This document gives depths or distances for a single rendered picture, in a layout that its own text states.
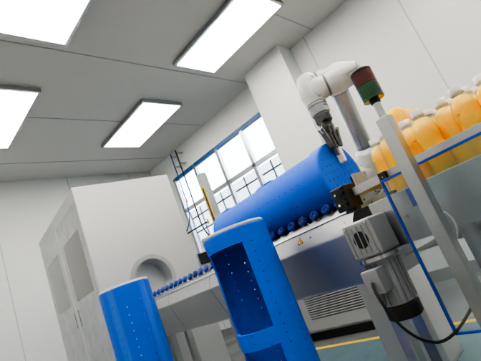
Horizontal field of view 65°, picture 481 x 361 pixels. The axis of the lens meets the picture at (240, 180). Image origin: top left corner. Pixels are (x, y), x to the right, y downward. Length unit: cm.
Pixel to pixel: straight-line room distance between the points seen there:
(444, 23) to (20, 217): 600
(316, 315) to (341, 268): 229
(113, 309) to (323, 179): 132
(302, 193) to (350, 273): 39
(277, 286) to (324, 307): 234
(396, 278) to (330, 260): 47
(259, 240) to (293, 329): 37
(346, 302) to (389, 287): 249
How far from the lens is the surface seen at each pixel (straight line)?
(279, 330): 156
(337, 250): 165
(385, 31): 488
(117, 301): 223
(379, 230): 128
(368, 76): 120
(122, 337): 225
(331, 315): 389
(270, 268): 157
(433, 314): 249
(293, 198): 172
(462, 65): 455
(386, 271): 128
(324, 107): 175
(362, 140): 242
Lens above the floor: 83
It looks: 14 degrees up
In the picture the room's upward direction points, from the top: 22 degrees counter-clockwise
